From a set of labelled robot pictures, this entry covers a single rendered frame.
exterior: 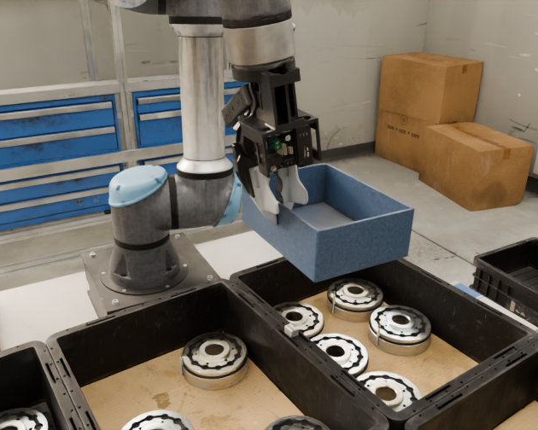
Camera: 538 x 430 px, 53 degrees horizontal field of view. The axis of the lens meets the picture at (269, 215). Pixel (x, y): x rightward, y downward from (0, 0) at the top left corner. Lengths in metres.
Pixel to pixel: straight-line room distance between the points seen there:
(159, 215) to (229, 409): 0.44
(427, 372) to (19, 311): 0.90
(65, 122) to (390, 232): 2.06
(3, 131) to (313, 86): 2.30
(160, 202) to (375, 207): 0.48
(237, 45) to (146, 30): 2.93
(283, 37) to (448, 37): 3.96
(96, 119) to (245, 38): 2.07
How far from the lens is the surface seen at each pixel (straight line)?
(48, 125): 2.59
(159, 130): 2.71
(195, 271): 1.20
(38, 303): 1.37
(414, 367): 0.92
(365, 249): 0.68
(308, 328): 0.92
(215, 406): 0.83
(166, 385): 0.87
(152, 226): 1.10
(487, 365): 0.79
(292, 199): 0.69
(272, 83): 0.57
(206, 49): 1.05
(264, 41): 0.58
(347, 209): 0.82
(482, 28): 4.30
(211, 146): 1.07
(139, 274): 1.14
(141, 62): 3.52
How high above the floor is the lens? 1.41
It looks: 25 degrees down
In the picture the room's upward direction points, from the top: straight up
